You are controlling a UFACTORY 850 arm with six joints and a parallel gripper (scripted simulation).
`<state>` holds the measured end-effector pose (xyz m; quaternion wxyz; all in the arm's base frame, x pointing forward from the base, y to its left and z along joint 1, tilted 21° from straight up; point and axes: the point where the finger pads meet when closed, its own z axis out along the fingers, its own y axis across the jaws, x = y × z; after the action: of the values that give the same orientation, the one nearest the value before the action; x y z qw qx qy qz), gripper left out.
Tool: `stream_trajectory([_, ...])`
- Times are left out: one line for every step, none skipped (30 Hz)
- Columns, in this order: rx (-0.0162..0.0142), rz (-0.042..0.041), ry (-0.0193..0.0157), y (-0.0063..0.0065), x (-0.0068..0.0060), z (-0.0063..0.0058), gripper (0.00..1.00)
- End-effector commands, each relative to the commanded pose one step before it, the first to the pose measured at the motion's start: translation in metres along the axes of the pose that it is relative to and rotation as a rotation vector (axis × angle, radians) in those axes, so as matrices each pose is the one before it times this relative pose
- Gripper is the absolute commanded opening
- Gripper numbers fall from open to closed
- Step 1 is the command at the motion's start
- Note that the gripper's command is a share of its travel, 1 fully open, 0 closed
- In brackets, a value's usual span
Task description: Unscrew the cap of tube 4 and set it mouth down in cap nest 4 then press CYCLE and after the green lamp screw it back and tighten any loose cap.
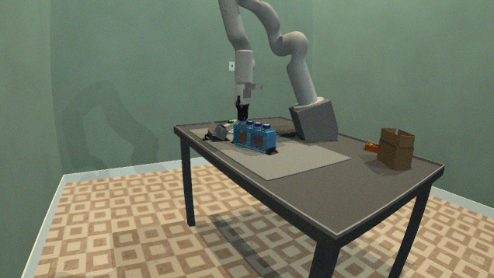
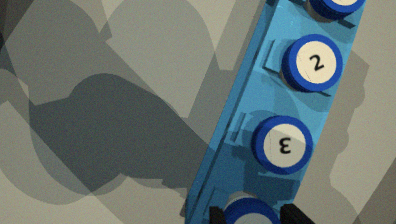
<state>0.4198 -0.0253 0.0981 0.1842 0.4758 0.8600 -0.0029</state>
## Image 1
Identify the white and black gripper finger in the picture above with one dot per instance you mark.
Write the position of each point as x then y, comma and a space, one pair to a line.
240, 109
246, 108

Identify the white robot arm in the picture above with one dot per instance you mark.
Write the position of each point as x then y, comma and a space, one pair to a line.
294, 43

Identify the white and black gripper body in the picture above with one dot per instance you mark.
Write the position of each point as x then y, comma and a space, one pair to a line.
242, 90

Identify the small brown cardboard box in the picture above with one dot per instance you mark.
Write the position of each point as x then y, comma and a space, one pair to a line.
395, 156

